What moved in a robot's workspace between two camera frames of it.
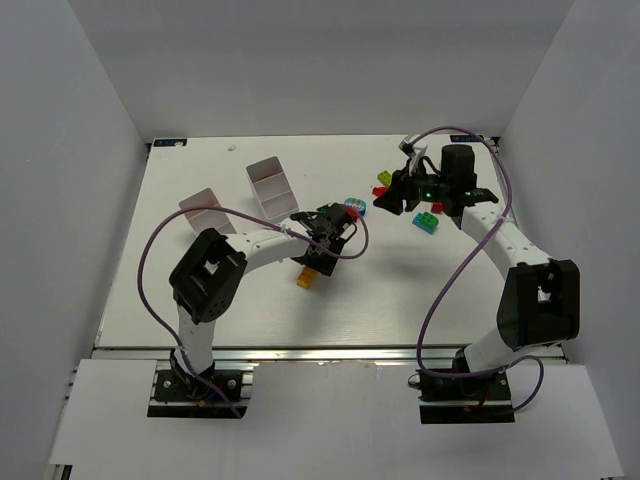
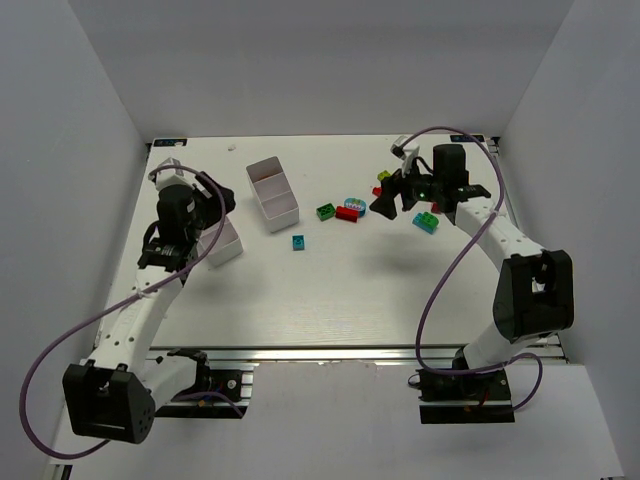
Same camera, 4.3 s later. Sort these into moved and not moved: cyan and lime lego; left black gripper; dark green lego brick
Moved: left black gripper
Not moved: dark green lego brick; cyan and lime lego
